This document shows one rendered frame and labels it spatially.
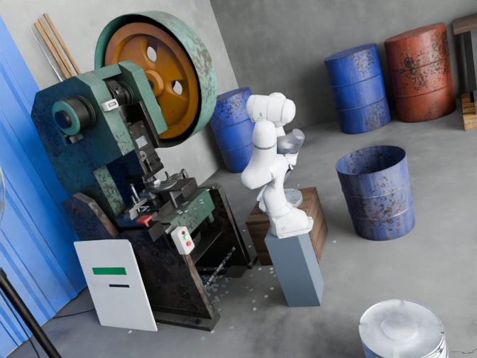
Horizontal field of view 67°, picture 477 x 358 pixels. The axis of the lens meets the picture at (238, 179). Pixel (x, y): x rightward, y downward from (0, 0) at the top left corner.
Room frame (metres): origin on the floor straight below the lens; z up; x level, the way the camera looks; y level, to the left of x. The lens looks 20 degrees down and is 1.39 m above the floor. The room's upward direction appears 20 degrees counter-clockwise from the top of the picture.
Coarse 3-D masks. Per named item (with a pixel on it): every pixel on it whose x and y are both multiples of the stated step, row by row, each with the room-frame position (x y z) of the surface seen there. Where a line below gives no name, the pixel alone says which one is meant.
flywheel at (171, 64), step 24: (144, 24) 2.27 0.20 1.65; (120, 48) 2.46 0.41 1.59; (144, 48) 2.36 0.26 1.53; (168, 48) 2.26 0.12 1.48; (168, 72) 2.30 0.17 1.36; (192, 72) 2.16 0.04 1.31; (168, 96) 2.34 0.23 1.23; (192, 96) 2.19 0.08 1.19; (168, 120) 2.39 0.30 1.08; (192, 120) 2.23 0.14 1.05
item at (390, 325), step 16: (384, 304) 1.15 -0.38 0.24; (416, 304) 1.09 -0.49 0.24; (368, 320) 1.10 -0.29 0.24; (384, 320) 1.07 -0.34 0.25; (400, 320) 1.04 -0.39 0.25; (416, 320) 1.02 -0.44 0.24; (432, 320) 1.00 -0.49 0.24; (368, 336) 1.03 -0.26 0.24; (384, 336) 1.01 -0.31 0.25; (400, 336) 0.98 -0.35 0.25; (416, 336) 0.96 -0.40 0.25; (432, 336) 0.94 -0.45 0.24; (384, 352) 0.94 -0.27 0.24; (400, 352) 0.92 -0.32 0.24; (416, 352) 0.90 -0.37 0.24; (432, 352) 0.88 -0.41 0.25
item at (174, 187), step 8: (160, 184) 2.08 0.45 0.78; (168, 184) 2.01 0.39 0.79; (176, 184) 1.97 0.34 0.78; (184, 184) 1.92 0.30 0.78; (152, 192) 2.00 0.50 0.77; (160, 192) 1.96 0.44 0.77; (168, 192) 1.95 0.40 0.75; (176, 192) 1.98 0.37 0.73; (176, 200) 1.96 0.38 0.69; (184, 200) 2.01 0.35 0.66
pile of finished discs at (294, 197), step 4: (284, 192) 2.23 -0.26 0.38; (288, 192) 2.21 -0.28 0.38; (292, 192) 2.18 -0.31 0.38; (296, 192) 2.16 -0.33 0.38; (300, 192) 2.14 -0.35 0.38; (288, 196) 2.14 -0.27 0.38; (292, 196) 2.13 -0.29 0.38; (296, 196) 2.11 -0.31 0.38; (300, 196) 2.09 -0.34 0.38; (288, 200) 2.09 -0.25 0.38; (292, 200) 2.07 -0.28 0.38; (296, 200) 2.05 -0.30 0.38; (300, 200) 2.06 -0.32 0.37; (260, 204) 2.19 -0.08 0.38; (292, 204) 2.02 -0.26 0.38; (296, 204) 2.02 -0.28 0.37; (260, 208) 2.12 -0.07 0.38; (264, 208) 2.11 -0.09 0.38; (264, 212) 2.07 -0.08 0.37
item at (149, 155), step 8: (128, 128) 2.01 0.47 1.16; (136, 128) 2.05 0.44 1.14; (144, 128) 2.09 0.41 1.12; (136, 136) 2.03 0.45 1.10; (144, 136) 2.07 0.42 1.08; (136, 144) 2.01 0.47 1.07; (144, 144) 2.05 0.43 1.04; (152, 144) 2.10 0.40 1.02; (144, 152) 2.02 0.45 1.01; (152, 152) 2.08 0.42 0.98; (144, 160) 1.99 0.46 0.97; (152, 160) 2.02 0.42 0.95; (128, 168) 2.04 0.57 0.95; (136, 168) 2.01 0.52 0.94; (144, 168) 1.99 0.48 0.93; (152, 168) 1.99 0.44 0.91; (136, 176) 2.03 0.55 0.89
